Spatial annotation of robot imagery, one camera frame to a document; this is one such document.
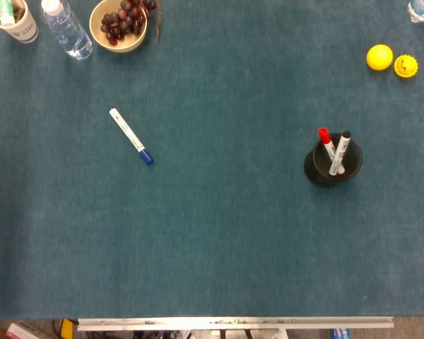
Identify blue-capped white marker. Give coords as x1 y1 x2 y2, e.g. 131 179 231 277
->
109 107 155 166

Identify black mesh pen holder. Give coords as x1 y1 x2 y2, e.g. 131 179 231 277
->
303 133 363 188

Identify red-capped white marker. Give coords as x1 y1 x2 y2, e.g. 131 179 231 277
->
317 127 338 162

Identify black-capped white marker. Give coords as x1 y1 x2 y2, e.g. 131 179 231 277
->
329 131 352 177

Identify white paper cup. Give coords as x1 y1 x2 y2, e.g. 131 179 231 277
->
0 0 40 44

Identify pink box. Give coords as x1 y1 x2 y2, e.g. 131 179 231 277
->
6 321 43 339

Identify green white toothpaste tube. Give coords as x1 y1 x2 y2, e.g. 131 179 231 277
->
0 0 20 25

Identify clear plastic water bottle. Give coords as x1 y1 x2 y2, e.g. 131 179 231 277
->
40 0 93 60

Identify yellow floor object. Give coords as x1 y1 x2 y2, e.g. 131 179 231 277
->
59 319 75 339

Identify beige bowl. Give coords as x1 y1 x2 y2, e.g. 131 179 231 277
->
88 0 148 54

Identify red grape bunch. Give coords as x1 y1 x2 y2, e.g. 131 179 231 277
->
100 0 159 46

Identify thin brown stick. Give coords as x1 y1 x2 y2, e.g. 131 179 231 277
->
154 6 163 45

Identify blue felt table mat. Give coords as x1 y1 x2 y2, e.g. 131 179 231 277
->
0 0 424 319

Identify yellow ball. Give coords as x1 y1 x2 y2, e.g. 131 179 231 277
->
366 44 394 71

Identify yellow toy duck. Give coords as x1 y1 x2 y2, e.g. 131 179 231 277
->
394 54 419 78

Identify blue-labelled water bottle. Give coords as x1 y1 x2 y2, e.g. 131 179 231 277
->
406 0 424 24

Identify aluminium table edge rail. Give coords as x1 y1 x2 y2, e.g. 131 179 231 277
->
76 316 395 332

